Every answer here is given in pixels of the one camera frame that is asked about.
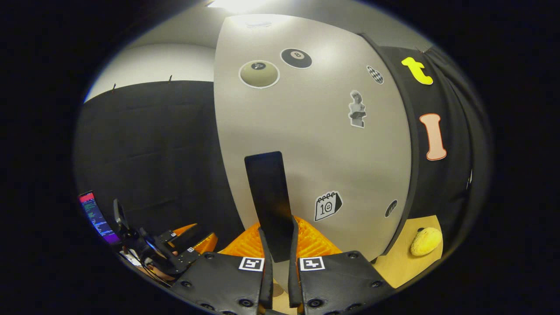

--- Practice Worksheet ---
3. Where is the black backdrop cloth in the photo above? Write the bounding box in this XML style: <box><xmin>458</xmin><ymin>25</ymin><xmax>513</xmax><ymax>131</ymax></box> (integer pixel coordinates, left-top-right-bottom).
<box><xmin>73</xmin><ymin>44</ymin><xmax>493</xmax><ymax>263</ymax></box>

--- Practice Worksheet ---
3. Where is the yellow toy bread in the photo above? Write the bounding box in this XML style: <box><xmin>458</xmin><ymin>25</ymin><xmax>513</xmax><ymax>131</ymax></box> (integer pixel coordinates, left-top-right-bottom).
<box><xmin>410</xmin><ymin>227</ymin><xmax>443</xmax><ymax>257</ymax></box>

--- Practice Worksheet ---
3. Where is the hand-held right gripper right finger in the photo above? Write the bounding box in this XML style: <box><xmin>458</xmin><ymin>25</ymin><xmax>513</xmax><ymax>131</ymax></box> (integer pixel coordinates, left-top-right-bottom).
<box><xmin>288</xmin><ymin>217</ymin><xmax>394</xmax><ymax>315</ymax></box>

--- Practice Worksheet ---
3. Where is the white cabinet door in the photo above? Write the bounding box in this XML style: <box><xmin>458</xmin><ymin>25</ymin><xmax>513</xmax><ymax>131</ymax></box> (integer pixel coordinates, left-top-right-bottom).
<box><xmin>213</xmin><ymin>13</ymin><xmax>414</xmax><ymax>285</ymax></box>

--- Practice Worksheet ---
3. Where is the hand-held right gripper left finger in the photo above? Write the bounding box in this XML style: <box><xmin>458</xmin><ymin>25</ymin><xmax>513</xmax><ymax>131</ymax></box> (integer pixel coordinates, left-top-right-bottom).
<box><xmin>170</xmin><ymin>223</ymin><xmax>274</xmax><ymax>315</ymax></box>

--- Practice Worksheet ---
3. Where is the black cabinet door handle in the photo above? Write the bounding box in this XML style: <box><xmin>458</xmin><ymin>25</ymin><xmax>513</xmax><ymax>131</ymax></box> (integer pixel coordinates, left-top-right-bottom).
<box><xmin>244</xmin><ymin>151</ymin><xmax>298</xmax><ymax>263</ymax></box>

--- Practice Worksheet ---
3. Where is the computer monitor screen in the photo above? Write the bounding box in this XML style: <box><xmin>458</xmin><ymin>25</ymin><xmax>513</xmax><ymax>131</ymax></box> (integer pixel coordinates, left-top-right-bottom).
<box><xmin>79</xmin><ymin>191</ymin><xmax>121</xmax><ymax>245</ymax></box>

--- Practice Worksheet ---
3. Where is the wide ceiling light panel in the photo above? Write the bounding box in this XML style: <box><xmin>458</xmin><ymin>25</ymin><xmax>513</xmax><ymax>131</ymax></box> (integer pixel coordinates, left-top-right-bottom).
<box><xmin>208</xmin><ymin>0</ymin><xmax>274</xmax><ymax>14</ymax></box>

